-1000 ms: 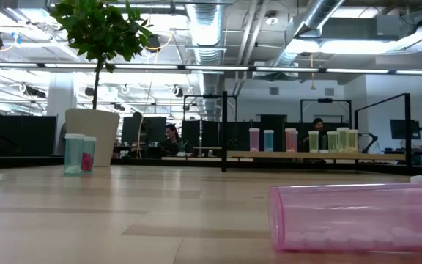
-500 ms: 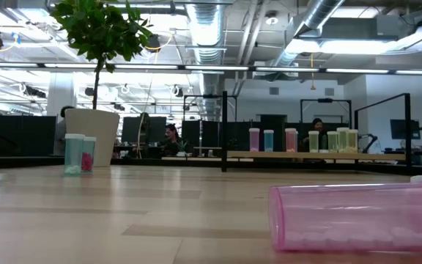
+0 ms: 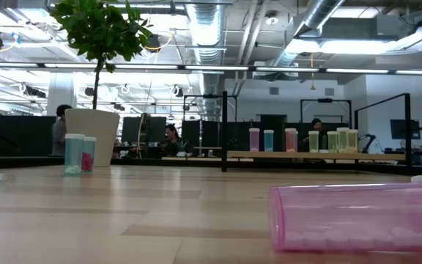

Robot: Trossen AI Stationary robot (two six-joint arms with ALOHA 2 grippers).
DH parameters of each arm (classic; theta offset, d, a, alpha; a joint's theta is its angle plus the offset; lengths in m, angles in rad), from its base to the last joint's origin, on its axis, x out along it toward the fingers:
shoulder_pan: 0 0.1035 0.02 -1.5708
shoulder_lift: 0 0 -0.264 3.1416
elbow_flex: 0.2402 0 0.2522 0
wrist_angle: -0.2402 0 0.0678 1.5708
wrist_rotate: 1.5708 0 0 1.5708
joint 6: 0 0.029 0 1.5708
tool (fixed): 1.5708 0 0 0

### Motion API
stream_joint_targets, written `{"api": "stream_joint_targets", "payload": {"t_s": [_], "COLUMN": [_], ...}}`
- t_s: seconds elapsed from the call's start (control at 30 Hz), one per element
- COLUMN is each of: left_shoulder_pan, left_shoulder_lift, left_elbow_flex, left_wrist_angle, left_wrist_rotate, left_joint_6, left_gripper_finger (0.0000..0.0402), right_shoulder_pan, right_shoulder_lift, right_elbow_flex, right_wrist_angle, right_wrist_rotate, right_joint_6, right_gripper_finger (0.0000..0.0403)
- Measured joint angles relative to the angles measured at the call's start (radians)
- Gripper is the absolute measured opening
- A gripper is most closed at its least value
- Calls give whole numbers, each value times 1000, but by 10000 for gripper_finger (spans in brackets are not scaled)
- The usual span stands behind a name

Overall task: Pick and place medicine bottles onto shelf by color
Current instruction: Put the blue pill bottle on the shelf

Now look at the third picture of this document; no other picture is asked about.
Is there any green leafy potted tree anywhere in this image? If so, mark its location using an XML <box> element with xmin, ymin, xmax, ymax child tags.
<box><xmin>51</xmin><ymin>0</ymin><xmax>154</xmax><ymax>111</ymax></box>

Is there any yellow hanging cord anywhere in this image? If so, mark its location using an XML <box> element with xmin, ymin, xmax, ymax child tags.
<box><xmin>308</xmin><ymin>53</ymin><xmax>317</xmax><ymax>91</ymax></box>

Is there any silver ventilation duct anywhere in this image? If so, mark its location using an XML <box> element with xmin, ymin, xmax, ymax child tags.
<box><xmin>183</xmin><ymin>0</ymin><xmax>234</xmax><ymax>122</ymax></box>
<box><xmin>273</xmin><ymin>0</ymin><xmax>347</xmax><ymax>69</ymax></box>

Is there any person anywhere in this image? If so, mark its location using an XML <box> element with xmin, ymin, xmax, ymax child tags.
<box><xmin>51</xmin><ymin>103</ymin><xmax>73</xmax><ymax>157</ymax></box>
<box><xmin>163</xmin><ymin>123</ymin><xmax>181</xmax><ymax>157</ymax></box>
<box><xmin>304</xmin><ymin>117</ymin><xmax>329</xmax><ymax>151</ymax></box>

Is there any blue bottle with white pills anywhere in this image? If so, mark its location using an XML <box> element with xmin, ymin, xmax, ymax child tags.
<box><xmin>263</xmin><ymin>129</ymin><xmax>275</xmax><ymax>153</ymax></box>

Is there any small green succulent plant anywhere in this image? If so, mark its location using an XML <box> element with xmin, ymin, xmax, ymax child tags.
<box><xmin>175</xmin><ymin>139</ymin><xmax>189</xmax><ymax>157</ymax></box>

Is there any orange medicine bottle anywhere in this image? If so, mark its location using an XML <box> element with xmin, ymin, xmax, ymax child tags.
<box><xmin>284</xmin><ymin>128</ymin><xmax>298</xmax><ymax>153</ymax></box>

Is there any pink medicine bottle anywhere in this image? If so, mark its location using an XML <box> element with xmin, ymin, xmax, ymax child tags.
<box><xmin>248</xmin><ymin>128</ymin><xmax>261</xmax><ymax>153</ymax></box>
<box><xmin>268</xmin><ymin>175</ymin><xmax>422</xmax><ymax>260</ymax></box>

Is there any wooden shelf board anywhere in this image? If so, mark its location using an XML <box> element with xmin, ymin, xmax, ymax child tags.
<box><xmin>229</xmin><ymin>150</ymin><xmax>410</xmax><ymax>162</ymax></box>

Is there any teal bottle with red pills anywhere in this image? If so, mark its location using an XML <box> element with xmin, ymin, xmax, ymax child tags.
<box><xmin>81</xmin><ymin>136</ymin><xmax>97</xmax><ymax>175</ymax></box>

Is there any teal bottle with white pills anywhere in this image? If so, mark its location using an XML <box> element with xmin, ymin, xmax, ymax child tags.
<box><xmin>64</xmin><ymin>133</ymin><xmax>86</xmax><ymax>177</ymax></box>

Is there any black computer monitor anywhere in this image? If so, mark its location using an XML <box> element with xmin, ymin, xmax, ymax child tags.
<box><xmin>122</xmin><ymin>116</ymin><xmax>168</xmax><ymax>144</ymax></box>
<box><xmin>390</xmin><ymin>119</ymin><xmax>421</xmax><ymax>140</ymax></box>

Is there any long white light strip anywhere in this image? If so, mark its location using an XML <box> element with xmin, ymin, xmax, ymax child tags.
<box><xmin>0</xmin><ymin>61</ymin><xmax>422</xmax><ymax>76</ymax></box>

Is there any black background rig frame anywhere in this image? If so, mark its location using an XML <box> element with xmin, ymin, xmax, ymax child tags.
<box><xmin>300</xmin><ymin>97</ymin><xmax>354</xmax><ymax>125</ymax></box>
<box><xmin>182</xmin><ymin>94</ymin><xmax>238</xmax><ymax>122</ymax></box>

